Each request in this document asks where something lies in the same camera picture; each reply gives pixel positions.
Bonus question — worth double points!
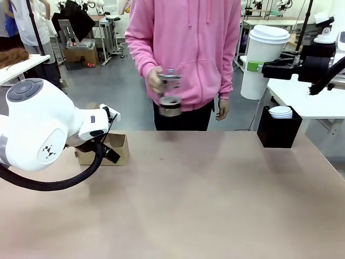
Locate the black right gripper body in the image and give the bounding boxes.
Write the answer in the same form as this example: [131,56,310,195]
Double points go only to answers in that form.
[297,45,338,84]

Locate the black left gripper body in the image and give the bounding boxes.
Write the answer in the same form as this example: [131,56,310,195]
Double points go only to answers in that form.
[103,145,121,165]

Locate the white paper cup with lid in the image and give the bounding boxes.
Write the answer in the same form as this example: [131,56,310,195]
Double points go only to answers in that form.
[240,24,291,101]

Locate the person's right forearm pink sleeve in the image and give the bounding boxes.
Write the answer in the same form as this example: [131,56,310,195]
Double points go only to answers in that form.
[124,24,160,79]

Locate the person's left forearm pink sleeve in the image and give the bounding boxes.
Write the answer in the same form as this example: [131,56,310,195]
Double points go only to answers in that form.
[217,48,236,101]

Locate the person's left hand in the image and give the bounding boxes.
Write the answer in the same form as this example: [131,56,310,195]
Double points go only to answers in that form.
[215,98,230,121]

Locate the person's right hand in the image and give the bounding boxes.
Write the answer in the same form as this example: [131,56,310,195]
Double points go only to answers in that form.
[147,66,165,94]

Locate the brown cardboard box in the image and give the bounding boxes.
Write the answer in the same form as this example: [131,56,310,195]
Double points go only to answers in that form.
[64,47,99,66]
[74,131,129,166]

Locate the black stand pole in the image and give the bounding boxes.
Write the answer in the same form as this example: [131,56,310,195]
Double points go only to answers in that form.
[25,0,47,57]
[295,0,315,53]

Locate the black square lid box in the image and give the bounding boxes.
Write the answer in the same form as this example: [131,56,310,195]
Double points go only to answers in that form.
[256,105,303,149]

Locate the black trousers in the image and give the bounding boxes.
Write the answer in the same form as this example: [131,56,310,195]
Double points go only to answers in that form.
[153,98,216,132]

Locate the pink hoodie person torso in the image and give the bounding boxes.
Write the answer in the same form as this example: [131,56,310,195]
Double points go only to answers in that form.
[124,0,242,112]

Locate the grey equipment case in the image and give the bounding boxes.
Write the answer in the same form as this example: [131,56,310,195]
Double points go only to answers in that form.
[65,38,96,50]

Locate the small white side table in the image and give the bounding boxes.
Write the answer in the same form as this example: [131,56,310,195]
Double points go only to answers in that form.
[0,53,51,87]

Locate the brown hair wig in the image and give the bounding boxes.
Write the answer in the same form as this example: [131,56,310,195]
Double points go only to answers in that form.
[0,48,30,70]

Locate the black hanging cloth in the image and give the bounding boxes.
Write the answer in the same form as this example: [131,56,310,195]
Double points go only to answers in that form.
[51,0,96,43]

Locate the bystander in white shirt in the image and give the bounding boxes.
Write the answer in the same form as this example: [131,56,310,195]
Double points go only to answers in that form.
[11,0,63,90]

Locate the bystander in blue shirt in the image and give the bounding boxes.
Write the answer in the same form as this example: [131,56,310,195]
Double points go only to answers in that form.
[0,0,21,52]

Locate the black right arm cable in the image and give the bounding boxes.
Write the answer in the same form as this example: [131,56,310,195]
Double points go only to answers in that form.
[309,57,345,96]

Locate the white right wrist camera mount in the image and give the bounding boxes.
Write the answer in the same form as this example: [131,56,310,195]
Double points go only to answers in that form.
[313,16,337,44]

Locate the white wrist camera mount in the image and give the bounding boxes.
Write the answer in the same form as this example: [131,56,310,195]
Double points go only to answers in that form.
[100,104,121,122]
[313,16,337,44]

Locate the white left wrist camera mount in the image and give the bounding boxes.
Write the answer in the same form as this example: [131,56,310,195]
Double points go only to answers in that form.
[100,104,121,122]

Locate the black braided cable hose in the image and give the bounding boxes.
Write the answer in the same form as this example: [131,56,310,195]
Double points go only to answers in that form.
[0,140,110,193]

